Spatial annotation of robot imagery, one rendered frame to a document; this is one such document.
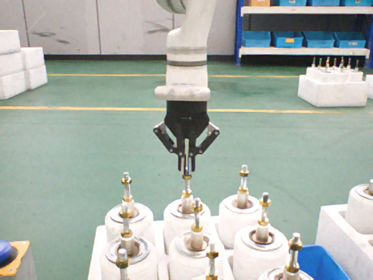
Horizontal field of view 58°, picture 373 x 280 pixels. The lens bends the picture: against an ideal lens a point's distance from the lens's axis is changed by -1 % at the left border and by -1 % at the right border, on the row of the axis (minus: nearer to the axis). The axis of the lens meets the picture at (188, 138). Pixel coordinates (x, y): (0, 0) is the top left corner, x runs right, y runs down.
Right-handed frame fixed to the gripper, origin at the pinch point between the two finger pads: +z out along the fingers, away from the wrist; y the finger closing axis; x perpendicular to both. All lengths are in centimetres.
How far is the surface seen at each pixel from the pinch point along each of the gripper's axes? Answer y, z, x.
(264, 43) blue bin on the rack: -57, 2, -433
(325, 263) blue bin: -31.3, 26.0, -6.1
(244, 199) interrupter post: -11.8, 8.3, -2.2
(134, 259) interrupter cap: 6.6, 9.9, 16.8
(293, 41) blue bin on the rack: -95, -1, -432
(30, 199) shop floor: 62, 35, -41
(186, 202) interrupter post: -0.1, 7.9, 1.0
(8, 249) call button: 21.1, 2.4, 25.8
